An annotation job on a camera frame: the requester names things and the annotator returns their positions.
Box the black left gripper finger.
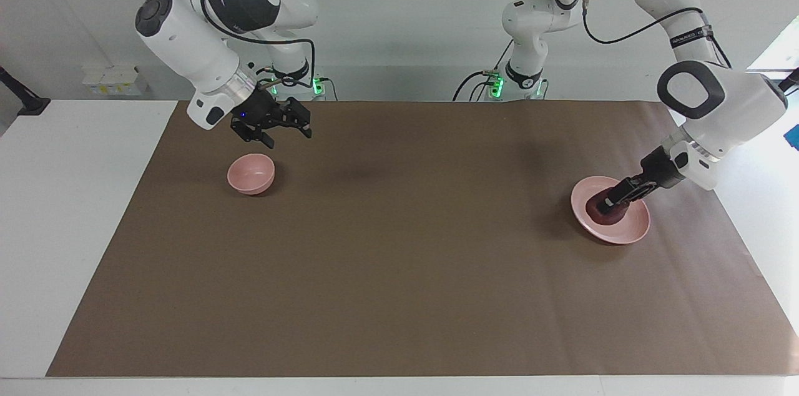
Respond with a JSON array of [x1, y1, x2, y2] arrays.
[[606, 186, 657, 213], [597, 177, 644, 210]]

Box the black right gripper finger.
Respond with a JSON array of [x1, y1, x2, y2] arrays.
[[277, 97, 313, 139], [232, 123, 276, 151]]

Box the dark red apple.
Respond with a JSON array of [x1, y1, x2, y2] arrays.
[[591, 193, 631, 226]]

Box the pink plate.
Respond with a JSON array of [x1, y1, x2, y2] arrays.
[[570, 176, 652, 245]]

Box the pink bowl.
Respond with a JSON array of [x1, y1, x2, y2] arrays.
[[227, 153, 276, 196]]

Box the brown table mat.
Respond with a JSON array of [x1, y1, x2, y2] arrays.
[[46, 99, 799, 378]]

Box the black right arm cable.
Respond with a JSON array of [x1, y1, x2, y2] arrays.
[[200, 0, 316, 89]]

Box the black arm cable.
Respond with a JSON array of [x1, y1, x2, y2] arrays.
[[200, 0, 316, 89], [581, 0, 733, 69]]

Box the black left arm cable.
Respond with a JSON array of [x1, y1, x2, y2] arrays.
[[581, 0, 733, 69]]

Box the white wall socket strip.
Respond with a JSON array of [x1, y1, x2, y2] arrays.
[[83, 66, 149, 97]]

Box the black left base cable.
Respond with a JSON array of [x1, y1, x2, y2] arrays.
[[452, 69, 501, 102]]

